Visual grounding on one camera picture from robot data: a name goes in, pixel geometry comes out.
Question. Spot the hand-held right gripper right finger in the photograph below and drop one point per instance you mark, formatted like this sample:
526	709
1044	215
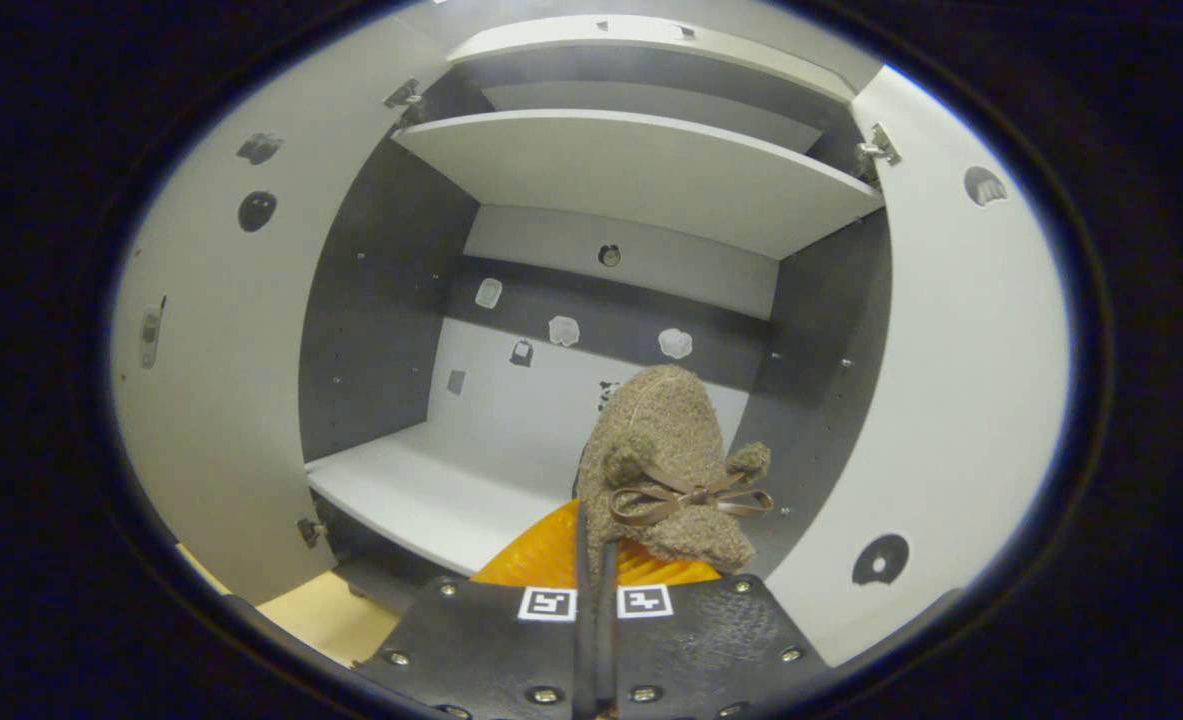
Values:
701	640

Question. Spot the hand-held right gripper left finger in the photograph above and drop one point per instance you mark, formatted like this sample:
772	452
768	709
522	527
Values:
491	650

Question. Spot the brown fuzzy shoe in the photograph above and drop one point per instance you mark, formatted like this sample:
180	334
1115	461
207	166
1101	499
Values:
666	430

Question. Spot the white grey shoe cabinet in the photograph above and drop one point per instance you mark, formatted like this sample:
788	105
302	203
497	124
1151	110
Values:
381	330

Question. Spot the white shoe cabinet door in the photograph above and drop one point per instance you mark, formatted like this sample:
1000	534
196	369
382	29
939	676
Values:
951	400
221	400

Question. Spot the white cabinet drawer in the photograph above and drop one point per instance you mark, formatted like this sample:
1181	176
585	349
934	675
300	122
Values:
651	50

